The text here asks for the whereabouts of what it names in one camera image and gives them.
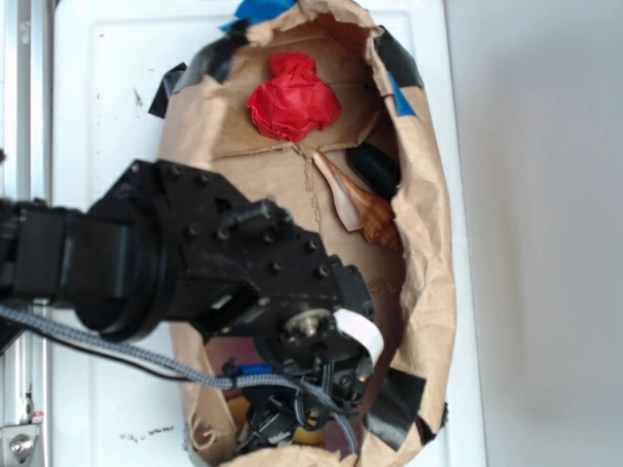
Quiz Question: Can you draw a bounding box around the grey braided cable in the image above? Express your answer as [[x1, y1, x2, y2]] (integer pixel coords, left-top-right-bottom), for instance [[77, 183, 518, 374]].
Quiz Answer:
[[0, 304, 360, 451]]

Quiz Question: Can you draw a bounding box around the yellow sponge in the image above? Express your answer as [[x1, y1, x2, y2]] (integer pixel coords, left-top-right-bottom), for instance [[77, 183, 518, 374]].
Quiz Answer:
[[227, 396, 325, 447]]

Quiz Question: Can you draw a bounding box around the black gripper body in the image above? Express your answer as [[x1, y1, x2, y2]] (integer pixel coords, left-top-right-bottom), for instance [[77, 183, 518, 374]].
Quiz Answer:
[[221, 335, 379, 456]]

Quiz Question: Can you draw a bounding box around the orange spiral seashell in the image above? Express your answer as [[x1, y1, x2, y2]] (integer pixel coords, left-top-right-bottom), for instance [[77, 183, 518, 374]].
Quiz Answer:
[[312, 151, 402, 251]]

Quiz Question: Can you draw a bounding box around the metal corner bracket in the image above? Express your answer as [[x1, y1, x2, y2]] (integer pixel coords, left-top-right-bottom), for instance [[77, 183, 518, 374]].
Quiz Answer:
[[0, 424, 44, 467]]

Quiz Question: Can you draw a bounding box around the brown paper bag bin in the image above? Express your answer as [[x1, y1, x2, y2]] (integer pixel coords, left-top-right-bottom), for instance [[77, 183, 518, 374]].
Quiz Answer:
[[159, 1, 457, 466]]

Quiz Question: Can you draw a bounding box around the aluminium frame rail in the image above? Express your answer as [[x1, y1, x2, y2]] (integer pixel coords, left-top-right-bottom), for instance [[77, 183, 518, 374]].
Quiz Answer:
[[1, 1, 56, 466]]

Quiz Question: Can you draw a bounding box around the white ribbon cable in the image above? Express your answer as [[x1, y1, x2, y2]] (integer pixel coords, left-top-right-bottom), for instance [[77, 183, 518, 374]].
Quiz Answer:
[[334, 306, 385, 362]]

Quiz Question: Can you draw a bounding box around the dark green oblong object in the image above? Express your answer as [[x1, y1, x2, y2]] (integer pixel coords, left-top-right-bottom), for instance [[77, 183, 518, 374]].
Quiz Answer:
[[347, 143, 401, 200]]

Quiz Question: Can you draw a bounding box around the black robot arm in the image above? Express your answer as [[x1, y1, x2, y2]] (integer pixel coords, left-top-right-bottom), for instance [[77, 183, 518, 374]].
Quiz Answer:
[[1, 161, 384, 453]]

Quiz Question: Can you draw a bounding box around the red crumpled paper ball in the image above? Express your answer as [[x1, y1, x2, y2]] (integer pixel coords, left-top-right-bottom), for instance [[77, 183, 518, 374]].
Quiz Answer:
[[246, 52, 342, 142]]

